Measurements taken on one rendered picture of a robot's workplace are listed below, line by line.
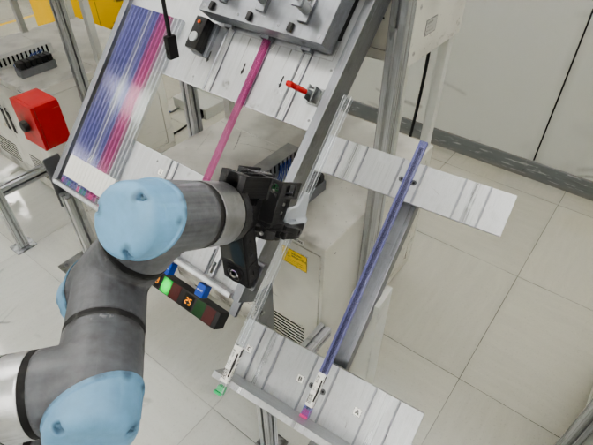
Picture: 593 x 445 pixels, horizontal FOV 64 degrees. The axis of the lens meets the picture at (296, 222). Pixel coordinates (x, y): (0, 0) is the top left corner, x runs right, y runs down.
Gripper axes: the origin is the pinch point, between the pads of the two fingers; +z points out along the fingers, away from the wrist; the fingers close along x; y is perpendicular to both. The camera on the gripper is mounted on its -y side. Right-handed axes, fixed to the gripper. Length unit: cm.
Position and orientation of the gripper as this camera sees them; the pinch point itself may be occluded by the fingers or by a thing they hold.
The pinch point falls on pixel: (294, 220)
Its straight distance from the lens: 74.2
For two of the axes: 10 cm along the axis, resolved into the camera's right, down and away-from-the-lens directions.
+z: 4.5, -0.6, 8.9
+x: -8.4, -3.5, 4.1
